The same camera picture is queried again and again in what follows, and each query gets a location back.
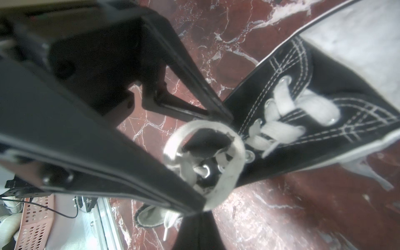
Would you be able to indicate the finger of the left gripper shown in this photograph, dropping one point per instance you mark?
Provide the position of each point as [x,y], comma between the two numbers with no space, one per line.
[161,48]
[54,141]

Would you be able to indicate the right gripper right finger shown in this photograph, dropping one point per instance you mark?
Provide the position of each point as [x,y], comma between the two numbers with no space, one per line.
[209,237]

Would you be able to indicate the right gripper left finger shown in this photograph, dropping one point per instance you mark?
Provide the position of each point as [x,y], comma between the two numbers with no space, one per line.
[188,234]

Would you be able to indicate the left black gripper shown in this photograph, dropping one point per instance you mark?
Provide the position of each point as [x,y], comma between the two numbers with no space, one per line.
[90,48]

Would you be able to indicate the white shoelace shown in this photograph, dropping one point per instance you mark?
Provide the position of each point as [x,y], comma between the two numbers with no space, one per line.
[297,130]

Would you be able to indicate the black white canvas sneaker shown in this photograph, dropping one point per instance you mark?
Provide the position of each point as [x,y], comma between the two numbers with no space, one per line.
[329,94]

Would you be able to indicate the pink perforated basket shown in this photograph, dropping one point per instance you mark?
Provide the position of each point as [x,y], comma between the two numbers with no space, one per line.
[36,224]

